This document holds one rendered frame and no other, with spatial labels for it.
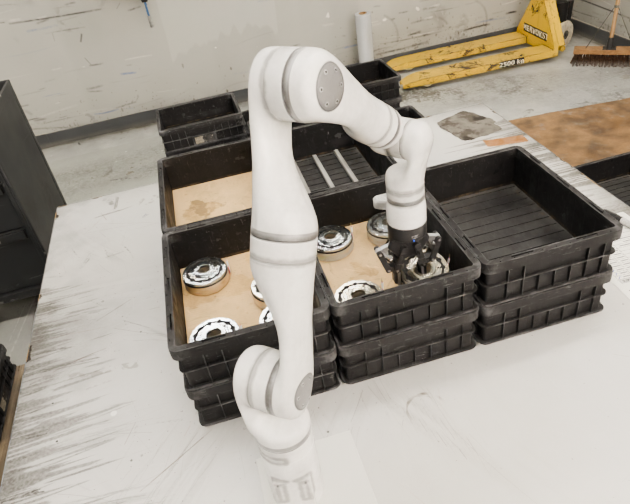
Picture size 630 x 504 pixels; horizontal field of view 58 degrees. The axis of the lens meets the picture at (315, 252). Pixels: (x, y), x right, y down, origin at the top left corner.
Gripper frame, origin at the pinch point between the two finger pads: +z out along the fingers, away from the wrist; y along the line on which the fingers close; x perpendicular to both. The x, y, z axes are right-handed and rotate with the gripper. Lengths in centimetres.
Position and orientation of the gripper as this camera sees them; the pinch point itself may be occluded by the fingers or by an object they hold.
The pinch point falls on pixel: (409, 274)
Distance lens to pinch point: 119.1
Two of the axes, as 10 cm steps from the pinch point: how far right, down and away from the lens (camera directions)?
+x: -2.3, -5.8, 7.8
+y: 9.6, -2.5, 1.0
